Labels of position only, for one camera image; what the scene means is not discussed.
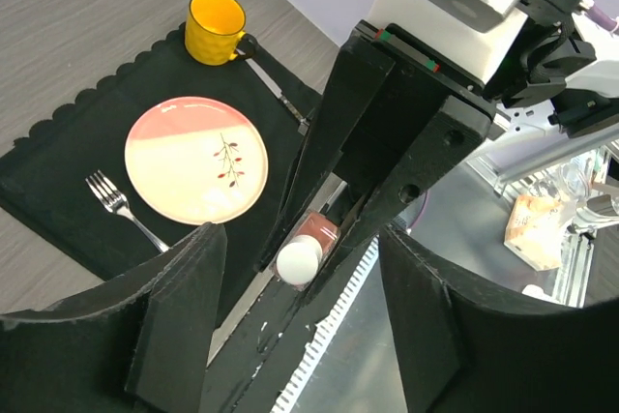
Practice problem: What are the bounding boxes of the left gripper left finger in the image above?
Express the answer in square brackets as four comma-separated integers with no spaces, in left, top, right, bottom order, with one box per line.
[1,223,227,412]

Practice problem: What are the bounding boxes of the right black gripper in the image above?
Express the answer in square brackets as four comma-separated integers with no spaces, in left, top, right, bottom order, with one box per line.
[256,20,496,305]

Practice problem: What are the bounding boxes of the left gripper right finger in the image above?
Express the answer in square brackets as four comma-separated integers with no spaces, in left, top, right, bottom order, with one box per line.
[379,226,618,412]

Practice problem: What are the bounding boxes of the nail polish bottle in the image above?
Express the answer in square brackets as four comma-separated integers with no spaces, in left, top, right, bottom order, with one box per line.
[271,210,339,290]

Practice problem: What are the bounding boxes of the white nail polish cap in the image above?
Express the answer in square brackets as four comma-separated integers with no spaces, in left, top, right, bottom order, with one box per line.
[276,235,323,286]

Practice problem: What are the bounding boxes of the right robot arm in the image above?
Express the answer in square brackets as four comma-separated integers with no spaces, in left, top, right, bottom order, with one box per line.
[257,20,618,292]

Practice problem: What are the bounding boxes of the table knife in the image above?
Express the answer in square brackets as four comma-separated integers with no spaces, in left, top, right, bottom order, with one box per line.
[247,59,318,136]

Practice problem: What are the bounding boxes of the snack packet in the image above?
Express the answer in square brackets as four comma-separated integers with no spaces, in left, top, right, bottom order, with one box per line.
[504,194,576,272]

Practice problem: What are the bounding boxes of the silver fork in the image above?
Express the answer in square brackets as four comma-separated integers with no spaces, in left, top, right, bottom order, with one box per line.
[85,170,169,252]

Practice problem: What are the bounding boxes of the pink cream plate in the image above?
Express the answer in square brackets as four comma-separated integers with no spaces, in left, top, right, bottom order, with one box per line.
[124,97,269,225]

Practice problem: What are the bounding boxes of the yellow mug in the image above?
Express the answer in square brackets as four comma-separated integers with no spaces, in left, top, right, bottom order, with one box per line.
[185,0,258,66]

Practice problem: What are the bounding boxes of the white cable duct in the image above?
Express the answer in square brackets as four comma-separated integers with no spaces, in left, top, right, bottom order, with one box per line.
[271,237,379,413]

